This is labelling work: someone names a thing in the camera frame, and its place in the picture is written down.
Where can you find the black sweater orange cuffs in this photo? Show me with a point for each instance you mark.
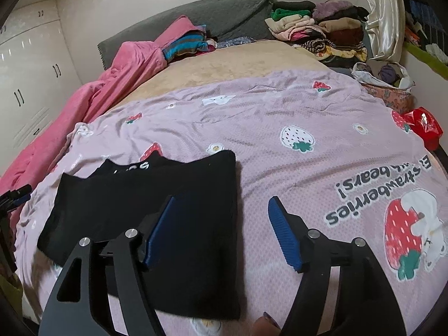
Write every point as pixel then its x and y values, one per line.
pixel 187 214

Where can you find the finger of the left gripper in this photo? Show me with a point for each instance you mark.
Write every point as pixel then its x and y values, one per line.
pixel 13 199

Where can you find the grey quilted headboard cover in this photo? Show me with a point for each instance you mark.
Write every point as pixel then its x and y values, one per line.
pixel 224 19

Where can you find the white wardrobe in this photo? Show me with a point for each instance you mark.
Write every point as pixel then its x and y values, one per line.
pixel 37 76

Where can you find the cream satin curtain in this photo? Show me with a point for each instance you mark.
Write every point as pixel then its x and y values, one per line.
pixel 386 29

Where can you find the green window ledge cloth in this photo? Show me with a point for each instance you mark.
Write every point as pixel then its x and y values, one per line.
pixel 432 62

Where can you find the pink fleece blanket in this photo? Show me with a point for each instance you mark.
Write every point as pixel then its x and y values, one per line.
pixel 134 64

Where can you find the beige bed sheet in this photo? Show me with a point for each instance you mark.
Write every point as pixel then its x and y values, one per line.
pixel 249 60

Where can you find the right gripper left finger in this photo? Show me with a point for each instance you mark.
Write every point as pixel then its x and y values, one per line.
pixel 79 301

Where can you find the right hand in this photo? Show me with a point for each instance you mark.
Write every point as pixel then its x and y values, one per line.
pixel 265 326

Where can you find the pink strawberry print quilt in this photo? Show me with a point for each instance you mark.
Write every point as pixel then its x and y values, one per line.
pixel 330 151

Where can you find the striped folded clothes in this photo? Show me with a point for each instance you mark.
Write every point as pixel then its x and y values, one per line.
pixel 182 38

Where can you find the pile of folded clothes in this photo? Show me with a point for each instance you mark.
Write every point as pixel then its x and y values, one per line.
pixel 333 32

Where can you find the red plastic bag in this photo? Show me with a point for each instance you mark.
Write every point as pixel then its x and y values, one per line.
pixel 426 126

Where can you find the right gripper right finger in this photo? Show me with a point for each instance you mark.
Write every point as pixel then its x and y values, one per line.
pixel 365 303

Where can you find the bag with purple cloth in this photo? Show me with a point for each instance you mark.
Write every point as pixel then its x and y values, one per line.
pixel 387 81

